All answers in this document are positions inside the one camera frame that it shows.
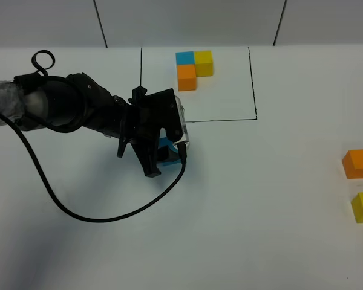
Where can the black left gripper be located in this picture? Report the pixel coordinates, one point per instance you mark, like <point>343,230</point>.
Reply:
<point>145,117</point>

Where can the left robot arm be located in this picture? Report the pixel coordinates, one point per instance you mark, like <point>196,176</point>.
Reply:
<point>64,105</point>

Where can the template orange cube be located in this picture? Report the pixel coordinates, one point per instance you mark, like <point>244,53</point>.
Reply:
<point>186,78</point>

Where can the template blue cube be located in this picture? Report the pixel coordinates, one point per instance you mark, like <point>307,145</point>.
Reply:
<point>185,58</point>

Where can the template yellow cube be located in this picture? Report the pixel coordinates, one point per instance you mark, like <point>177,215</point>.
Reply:
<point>204,64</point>

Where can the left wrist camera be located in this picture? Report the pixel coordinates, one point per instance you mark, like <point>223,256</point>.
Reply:
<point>184,138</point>

